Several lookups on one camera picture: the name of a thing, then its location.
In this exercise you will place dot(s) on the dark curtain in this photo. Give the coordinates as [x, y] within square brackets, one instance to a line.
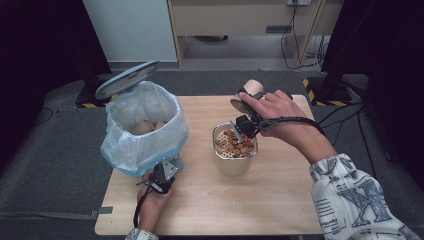
[386, 66]
[40, 60]

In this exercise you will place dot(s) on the light wooden desk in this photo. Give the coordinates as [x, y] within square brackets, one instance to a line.
[233, 20]

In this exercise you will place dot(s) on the person's right hand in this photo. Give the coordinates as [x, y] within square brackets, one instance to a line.
[283, 113]

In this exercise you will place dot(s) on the white power strip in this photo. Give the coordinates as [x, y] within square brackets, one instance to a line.
[299, 2]

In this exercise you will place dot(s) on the metal perforated strainer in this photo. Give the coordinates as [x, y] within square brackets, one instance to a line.
[220, 128]

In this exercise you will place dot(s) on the dark flat object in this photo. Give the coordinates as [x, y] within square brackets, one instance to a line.
[210, 38]

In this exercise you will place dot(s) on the white grey lidded trash bin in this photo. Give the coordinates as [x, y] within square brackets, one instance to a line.
[126, 80]

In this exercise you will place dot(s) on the brown paper cup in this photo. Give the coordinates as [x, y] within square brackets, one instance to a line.
[160, 124]
[143, 128]
[255, 86]

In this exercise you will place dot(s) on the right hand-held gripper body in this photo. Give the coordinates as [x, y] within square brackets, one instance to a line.
[248, 125]

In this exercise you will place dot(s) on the grey tape strip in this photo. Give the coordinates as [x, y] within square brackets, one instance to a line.
[101, 211]

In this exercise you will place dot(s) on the white cabinet panel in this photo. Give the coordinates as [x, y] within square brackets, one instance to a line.
[130, 30]

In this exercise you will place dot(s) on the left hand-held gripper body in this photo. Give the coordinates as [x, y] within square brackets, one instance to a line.
[171, 166]

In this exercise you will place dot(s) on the beige plastic container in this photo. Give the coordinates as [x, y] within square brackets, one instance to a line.
[233, 166]

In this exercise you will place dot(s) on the black stand with striped base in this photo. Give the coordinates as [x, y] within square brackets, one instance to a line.
[330, 90]
[93, 50]

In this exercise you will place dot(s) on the person's left hand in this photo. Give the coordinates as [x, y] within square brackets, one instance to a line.
[151, 208]

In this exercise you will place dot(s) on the trash bin with plastic bag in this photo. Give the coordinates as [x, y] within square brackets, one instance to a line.
[146, 153]

